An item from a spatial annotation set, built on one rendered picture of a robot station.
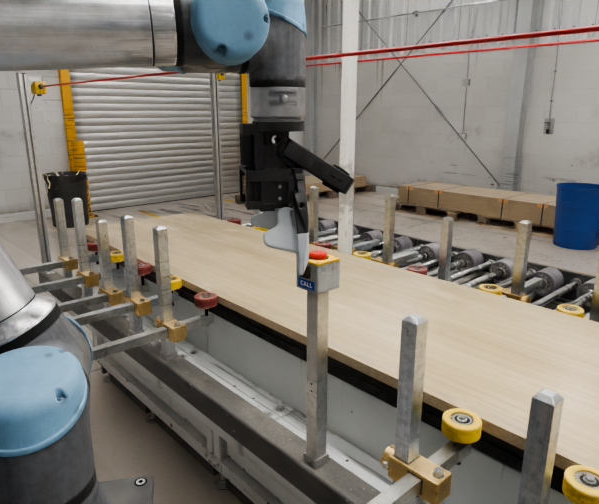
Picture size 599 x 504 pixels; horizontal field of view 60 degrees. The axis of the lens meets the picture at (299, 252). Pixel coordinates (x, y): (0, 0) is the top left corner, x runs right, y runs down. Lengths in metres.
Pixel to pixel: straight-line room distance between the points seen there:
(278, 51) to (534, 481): 0.75
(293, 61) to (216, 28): 0.20
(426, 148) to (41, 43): 9.01
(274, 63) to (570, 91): 7.79
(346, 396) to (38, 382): 1.04
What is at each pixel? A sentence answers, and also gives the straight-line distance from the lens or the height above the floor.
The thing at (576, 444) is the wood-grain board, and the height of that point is 0.90.
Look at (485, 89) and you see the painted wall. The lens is 8.90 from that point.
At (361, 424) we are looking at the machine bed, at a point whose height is 0.70.
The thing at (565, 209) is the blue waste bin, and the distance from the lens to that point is 6.57.
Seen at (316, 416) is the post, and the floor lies 0.84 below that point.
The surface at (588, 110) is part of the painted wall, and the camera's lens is 8.30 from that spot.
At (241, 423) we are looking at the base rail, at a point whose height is 0.70.
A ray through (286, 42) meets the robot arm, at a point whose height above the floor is 1.61.
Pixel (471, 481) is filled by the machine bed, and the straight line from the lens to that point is 1.35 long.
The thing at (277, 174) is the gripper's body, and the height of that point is 1.45.
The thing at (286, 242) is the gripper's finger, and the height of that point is 1.36.
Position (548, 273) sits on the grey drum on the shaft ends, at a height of 0.85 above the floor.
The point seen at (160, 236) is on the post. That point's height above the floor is 1.14.
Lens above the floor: 1.53
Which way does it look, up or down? 15 degrees down
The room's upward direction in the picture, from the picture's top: straight up
